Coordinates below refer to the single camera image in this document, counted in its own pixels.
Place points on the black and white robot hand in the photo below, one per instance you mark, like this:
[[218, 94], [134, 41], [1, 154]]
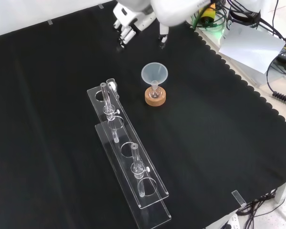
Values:
[[128, 19]]

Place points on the translucent plastic funnel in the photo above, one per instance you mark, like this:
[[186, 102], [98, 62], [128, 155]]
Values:
[[153, 72]]

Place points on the clear round-bottom flask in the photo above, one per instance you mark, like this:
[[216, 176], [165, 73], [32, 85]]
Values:
[[155, 93]]

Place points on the clear acrylic funnel stand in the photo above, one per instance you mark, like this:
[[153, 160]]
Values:
[[133, 167]]

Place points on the yellow stop button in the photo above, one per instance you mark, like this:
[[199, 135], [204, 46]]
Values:
[[208, 14]]

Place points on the pale board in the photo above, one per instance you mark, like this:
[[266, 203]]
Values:
[[250, 47]]

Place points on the black cloth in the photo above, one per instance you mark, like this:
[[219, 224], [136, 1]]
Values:
[[50, 119]]

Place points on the clear cloth clip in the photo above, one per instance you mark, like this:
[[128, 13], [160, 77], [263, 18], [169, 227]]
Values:
[[238, 198]]

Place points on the white power strip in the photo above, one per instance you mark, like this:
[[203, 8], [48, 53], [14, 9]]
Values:
[[232, 223]]

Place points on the white table leg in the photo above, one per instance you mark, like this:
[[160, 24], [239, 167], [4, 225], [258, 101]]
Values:
[[282, 192]]

